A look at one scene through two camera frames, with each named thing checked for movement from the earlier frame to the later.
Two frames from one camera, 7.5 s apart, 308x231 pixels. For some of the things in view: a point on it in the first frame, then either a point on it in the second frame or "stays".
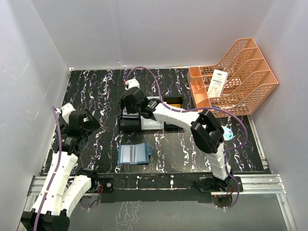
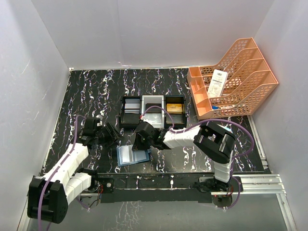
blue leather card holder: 133,154 stays
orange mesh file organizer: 237,84 stays
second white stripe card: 127,155 stays
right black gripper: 122,104 to 138,141
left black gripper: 91,121 to 109,134
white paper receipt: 217,83 stays
